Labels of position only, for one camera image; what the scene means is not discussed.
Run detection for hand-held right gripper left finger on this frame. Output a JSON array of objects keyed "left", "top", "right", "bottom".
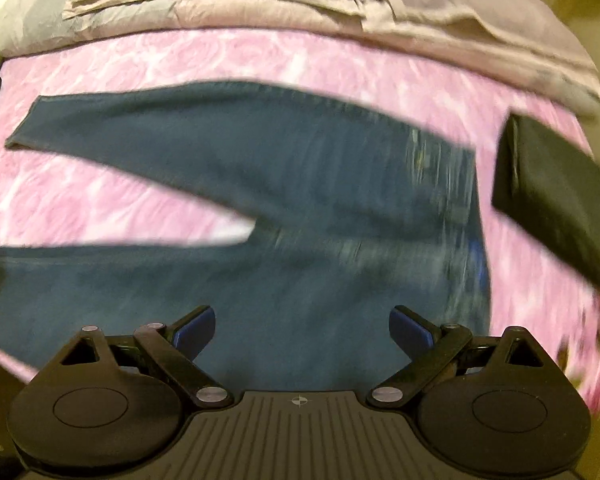
[{"left": 47, "top": 304, "right": 234, "bottom": 409}]

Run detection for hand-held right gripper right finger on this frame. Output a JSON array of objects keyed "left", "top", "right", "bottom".
[{"left": 366, "top": 305, "right": 564, "bottom": 407}]

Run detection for blue denim jeans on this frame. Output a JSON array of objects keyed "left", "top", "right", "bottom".
[{"left": 0, "top": 81, "right": 492, "bottom": 391}]

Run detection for pink floral bed sheet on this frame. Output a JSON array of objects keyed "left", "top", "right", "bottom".
[{"left": 0, "top": 28, "right": 600, "bottom": 417}]

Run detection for folded black garment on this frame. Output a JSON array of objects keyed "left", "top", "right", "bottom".
[{"left": 491, "top": 114, "right": 600, "bottom": 288}]

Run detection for folded beige quilt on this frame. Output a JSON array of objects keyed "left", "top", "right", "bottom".
[{"left": 62, "top": 0, "right": 600, "bottom": 116}]

